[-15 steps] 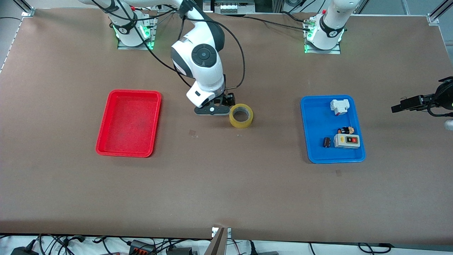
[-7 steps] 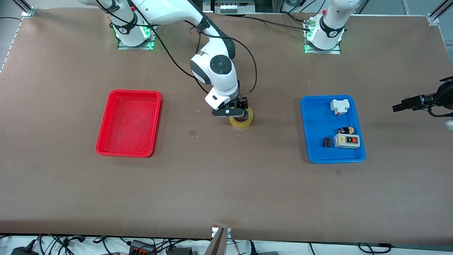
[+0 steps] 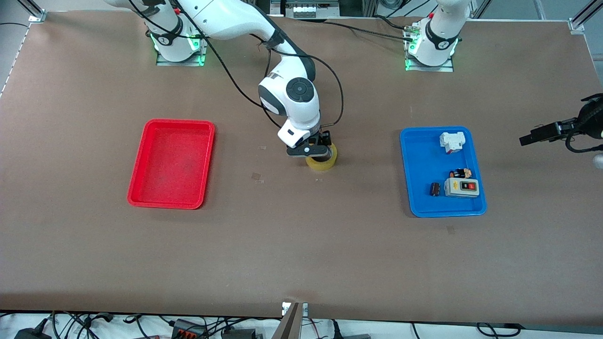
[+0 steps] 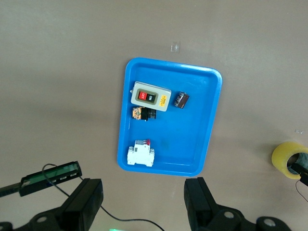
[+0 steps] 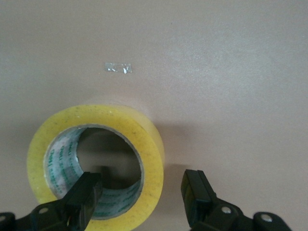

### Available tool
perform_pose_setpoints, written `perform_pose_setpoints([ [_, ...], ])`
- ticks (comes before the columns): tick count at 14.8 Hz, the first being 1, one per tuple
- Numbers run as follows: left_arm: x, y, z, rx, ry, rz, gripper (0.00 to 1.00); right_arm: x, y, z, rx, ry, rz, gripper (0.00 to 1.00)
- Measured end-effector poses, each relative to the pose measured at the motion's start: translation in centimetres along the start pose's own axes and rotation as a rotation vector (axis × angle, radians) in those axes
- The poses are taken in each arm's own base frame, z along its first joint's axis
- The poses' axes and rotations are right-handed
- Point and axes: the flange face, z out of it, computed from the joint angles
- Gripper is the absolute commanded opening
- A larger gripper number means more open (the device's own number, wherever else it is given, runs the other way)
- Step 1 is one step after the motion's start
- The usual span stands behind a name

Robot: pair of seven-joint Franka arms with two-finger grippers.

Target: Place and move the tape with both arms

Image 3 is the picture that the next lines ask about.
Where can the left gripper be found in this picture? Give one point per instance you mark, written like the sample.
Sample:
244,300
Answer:
585,119

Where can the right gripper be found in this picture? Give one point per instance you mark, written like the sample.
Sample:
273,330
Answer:
324,139

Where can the yellow clear tape roll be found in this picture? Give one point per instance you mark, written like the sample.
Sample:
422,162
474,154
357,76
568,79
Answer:
325,165

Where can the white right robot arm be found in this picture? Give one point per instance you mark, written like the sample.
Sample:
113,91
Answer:
292,103

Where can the white plug adapter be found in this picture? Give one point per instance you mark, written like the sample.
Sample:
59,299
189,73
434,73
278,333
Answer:
452,140

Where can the small black orange component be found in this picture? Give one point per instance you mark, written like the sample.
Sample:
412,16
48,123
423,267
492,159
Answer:
459,173

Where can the small black cylindrical component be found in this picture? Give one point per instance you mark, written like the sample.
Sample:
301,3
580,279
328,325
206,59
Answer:
435,189

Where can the blue plastic tray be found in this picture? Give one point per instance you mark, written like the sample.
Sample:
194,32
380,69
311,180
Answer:
424,200

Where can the white terminal block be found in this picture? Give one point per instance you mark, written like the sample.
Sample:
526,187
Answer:
304,10

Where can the red plastic tray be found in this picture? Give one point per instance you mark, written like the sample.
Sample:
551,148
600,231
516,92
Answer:
169,165

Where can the metal table edge clamp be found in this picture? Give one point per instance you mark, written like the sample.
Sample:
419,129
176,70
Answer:
304,308

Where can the black box under table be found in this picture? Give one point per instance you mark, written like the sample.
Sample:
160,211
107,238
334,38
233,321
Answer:
238,334

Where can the black orange power strip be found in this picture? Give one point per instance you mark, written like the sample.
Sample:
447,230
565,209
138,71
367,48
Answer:
186,329

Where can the black power adapter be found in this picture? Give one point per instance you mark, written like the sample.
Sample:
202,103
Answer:
30,334

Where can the grey push button switch box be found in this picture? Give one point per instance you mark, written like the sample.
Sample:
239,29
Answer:
454,188

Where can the aluminium frame rack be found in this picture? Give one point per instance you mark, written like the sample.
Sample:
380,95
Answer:
353,7

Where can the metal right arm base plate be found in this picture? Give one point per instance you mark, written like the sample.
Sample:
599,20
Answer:
205,47

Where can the grey support post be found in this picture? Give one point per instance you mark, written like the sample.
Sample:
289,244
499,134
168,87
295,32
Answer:
288,327

